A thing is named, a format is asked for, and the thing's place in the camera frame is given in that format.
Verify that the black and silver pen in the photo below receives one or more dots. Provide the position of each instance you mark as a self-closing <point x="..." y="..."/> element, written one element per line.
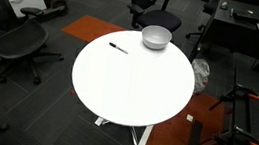
<point x="118" y="48"/>

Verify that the grey bowl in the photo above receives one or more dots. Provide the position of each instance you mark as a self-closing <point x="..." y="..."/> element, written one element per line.
<point x="155" y="39"/>

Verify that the black padded office chair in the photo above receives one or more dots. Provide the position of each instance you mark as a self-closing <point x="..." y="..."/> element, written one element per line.
<point x="160" y="18"/>

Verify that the white metal table base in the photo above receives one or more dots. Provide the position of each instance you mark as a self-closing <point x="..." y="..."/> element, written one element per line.
<point x="144" y="141"/>

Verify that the white plastic bag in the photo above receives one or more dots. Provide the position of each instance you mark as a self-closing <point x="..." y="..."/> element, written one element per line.
<point x="200" y="75"/>

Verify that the white paper scrap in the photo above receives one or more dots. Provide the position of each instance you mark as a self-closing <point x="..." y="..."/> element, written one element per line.
<point x="190" y="118"/>

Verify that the black scooter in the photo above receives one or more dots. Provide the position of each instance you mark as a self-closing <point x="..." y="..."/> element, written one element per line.
<point x="55" y="7"/>

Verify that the black desk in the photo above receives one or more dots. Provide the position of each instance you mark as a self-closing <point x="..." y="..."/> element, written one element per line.
<point x="222" y="31"/>

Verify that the black swivel chair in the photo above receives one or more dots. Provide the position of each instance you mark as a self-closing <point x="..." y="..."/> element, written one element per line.
<point x="209" y="7"/>

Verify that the grey computer mouse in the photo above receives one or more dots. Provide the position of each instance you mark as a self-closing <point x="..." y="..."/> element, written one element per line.
<point x="224" y="5"/>

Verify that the black mesh office chair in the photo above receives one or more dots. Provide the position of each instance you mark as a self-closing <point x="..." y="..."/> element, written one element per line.
<point x="16" y="39"/>

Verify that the black keyboard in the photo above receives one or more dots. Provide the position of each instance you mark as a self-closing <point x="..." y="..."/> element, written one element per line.
<point x="254" y="16"/>

